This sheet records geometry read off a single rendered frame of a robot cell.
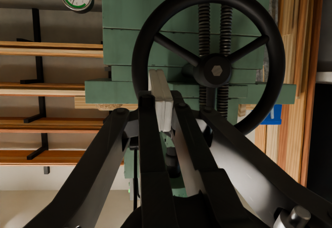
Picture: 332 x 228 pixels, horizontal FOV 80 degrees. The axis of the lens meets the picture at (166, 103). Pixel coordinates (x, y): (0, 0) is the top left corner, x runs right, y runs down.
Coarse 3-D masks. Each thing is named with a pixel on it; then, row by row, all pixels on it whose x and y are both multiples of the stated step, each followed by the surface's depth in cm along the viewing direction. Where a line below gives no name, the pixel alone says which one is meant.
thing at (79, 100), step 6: (78, 96) 66; (84, 96) 66; (78, 102) 66; (84, 102) 66; (78, 108) 66; (84, 108) 66; (90, 108) 67; (96, 108) 67; (126, 108) 68; (132, 108) 69; (246, 108) 75
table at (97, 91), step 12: (84, 84) 51; (96, 84) 51; (108, 84) 51; (120, 84) 52; (132, 84) 52; (168, 84) 50; (180, 84) 44; (192, 84) 45; (240, 84) 49; (252, 84) 57; (264, 84) 57; (288, 84) 59; (96, 96) 51; (108, 96) 52; (120, 96) 52; (132, 96) 53; (192, 96) 45; (216, 96) 46; (228, 96) 46; (240, 96) 47; (252, 96) 58; (288, 96) 59
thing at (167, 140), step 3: (162, 132) 79; (162, 135) 79; (165, 135) 71; (165, 138) 71; (168, 138) 68; (165, 141) 69; (168, 141) 68; (171, 141) 68; (168, 144) 68; (171, 144) 68
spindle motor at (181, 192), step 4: (180, 176) 74; (172, 180) 71; (176, 180) 71; (180, 180) 71; (172, 184) 69; (176, 184) 69; (180, 184) 69; (172, 188) 67; (176, 188) 67; (180, 188) 67; (184, 188) 68; (172, 192) 67; (176, 192) 67; (180, 192) 68; (184, 192) 68; (180, 196) 68; (184, 196) 69
